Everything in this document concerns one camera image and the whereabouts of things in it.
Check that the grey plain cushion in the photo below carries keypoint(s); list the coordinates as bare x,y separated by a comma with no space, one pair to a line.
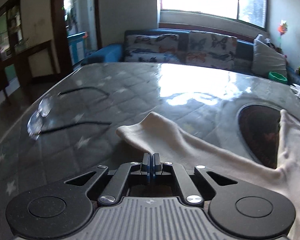
266,59

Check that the right butterfly print pillow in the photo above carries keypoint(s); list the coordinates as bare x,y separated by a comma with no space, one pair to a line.
206,49

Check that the butterfly print pillow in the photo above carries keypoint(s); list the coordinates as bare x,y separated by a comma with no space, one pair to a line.
152,48
206,49

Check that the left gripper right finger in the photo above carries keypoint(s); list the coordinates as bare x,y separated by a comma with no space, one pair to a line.
177,178

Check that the green plastic bowl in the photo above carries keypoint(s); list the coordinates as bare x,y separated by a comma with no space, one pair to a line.
277,77

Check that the colourful pinwheel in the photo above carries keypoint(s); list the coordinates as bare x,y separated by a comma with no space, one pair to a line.
282,29

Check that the left butterfly print pillow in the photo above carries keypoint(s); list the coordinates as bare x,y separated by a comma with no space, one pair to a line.
152,48

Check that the blue sofa bench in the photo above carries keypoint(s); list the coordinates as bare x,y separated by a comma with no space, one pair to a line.
242,62

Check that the window with frame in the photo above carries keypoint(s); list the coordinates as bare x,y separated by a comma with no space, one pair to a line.
212,0

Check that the black-framed eyeglasses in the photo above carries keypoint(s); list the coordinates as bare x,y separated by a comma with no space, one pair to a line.
48,117

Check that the dark wooden cabinet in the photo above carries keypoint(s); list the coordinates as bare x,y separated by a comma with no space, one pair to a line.
26,41

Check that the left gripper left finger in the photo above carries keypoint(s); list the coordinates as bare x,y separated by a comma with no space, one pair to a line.
125,177

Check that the cream long-sleeve sweater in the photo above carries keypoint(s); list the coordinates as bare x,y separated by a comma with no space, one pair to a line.
155,133

